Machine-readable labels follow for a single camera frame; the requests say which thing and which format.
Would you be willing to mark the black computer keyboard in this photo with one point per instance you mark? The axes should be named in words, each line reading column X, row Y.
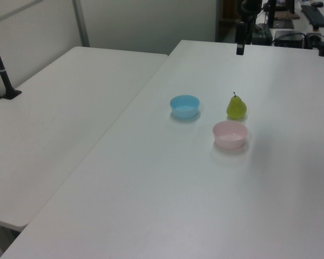
column 315, row 15

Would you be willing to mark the blue plastic bowl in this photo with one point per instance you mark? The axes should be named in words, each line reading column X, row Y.
column 184, row 106

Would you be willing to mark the pink plastic bowl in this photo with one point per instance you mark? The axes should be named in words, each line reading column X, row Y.
column 230, row 134

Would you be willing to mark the black electronics box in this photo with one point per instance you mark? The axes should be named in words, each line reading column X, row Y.
column 288, row 38

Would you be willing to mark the dark flat laptop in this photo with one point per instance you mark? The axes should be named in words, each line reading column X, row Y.
column 282, row 23

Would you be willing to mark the green pear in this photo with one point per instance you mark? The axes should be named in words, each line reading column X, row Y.
column 236, row 108

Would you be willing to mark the black camera stand pole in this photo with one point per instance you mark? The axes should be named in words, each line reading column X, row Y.
column 1, row 73

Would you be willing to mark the green and black device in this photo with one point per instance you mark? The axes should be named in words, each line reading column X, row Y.
column 262, row 35

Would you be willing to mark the black vertical post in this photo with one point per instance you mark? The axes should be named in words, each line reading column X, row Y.
column 271, row 12

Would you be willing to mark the black computer mouse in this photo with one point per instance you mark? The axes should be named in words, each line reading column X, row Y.
column 317, row 4

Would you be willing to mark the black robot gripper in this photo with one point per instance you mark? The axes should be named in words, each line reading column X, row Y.
column 250, row 6

